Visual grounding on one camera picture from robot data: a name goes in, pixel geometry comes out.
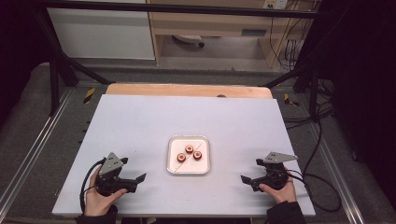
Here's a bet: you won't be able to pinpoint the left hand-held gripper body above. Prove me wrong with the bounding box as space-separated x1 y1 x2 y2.
94 151 135 197

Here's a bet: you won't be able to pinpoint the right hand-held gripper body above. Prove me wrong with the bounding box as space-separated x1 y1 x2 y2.
251 151 298 192

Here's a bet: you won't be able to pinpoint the white square tray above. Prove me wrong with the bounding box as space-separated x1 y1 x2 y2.
166 134 211 175

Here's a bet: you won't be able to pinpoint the person's right hand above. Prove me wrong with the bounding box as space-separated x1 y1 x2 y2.
259 167 298 205

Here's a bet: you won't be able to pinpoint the person's left hand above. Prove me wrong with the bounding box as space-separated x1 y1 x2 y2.
83 164 128 217

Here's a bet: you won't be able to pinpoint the white board table cover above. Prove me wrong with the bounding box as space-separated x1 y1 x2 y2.
51 94 317 217

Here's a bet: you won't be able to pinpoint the yellow black hazard tape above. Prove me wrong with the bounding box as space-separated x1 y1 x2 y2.
283 92 301 107
82 87 96 105

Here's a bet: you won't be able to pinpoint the wooden table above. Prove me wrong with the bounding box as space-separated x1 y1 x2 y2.
105 82 274 100

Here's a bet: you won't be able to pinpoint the white cabinet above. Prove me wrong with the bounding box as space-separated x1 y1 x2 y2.
46 0 156 61

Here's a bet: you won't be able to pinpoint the office chair base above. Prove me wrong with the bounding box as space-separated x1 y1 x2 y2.
172 35 205 49

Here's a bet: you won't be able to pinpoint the light wooden desk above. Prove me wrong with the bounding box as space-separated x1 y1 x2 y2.
146 0 316 68

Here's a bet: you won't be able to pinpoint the left hand-held gripper cable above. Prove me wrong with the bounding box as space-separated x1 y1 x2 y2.
79 157 107 215

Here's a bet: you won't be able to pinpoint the hand-held gripper cable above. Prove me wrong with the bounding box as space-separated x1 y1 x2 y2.
79 157 107 215
285 169 342 213

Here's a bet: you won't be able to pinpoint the right hand-held gripper cable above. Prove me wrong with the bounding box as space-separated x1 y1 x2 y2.
285 169 342 213

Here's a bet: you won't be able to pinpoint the aluminium rail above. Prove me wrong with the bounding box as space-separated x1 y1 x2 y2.
307 122 366 224
0 88 75 213

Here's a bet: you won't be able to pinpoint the black cables on floor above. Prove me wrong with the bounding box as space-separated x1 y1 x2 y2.
283 78 336 131

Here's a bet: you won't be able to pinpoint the black metal frame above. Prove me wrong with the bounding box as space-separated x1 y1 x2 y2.
31 0 353 117

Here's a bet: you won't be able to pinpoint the black cables under desk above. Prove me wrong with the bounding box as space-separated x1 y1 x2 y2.
269 0 321 72

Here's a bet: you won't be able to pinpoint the white wall socket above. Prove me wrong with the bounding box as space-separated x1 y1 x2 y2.
262 0 289 10

